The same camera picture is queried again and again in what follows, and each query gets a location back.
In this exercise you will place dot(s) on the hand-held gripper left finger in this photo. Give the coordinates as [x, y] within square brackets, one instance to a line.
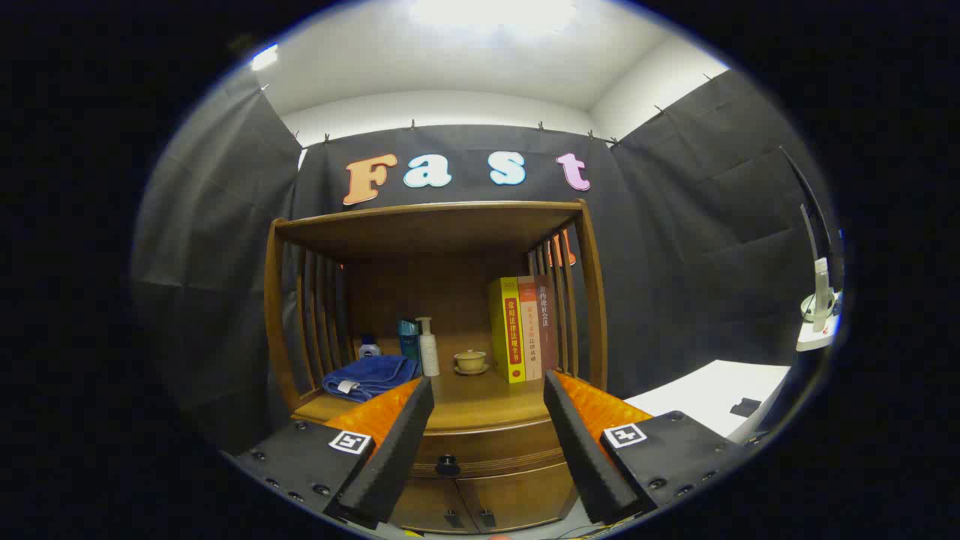
[390, 457]

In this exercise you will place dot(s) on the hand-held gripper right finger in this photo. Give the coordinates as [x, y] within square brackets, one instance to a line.
[585, 457]

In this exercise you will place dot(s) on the wooden drawer with black knob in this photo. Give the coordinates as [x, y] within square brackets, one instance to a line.
[487, 450]

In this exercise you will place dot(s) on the wooden cabinet door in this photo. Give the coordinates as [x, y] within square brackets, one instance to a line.
[525, 495]
[427, 506]

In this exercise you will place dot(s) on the wooden countertop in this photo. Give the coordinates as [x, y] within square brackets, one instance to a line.
[480, 397]

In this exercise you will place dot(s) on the brown wooden cabinet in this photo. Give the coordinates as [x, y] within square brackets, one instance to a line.
[435, 232]

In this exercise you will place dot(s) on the folded blue towel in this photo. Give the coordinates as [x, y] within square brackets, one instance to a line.
[367, 375]

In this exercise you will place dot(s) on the small white blue-capped bottle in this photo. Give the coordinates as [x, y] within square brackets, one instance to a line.
[370, 349]

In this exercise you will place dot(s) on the white pump bottle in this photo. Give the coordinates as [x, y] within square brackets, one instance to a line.
[429, 352]

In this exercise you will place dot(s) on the teal cosmetic bottle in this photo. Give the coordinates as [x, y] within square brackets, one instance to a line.
[409, 341]

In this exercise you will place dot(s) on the yellow lidded teacup with saucer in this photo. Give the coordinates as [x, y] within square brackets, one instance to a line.
[471, 361]

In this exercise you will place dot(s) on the cream and orange book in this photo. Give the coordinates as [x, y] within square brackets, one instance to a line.
[531, 330]

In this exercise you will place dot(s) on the maroon book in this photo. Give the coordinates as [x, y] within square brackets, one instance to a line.
[547, 315]

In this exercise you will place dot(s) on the thick yellow book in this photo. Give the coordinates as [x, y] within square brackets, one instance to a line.
[510, 330]

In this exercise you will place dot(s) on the small black holder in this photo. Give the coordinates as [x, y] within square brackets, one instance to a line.
[745, 407]

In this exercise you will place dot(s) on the white stand device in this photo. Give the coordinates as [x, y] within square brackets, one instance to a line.
[821, 300]

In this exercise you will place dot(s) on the ceiling light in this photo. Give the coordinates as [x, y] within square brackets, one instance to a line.
[264, 57]

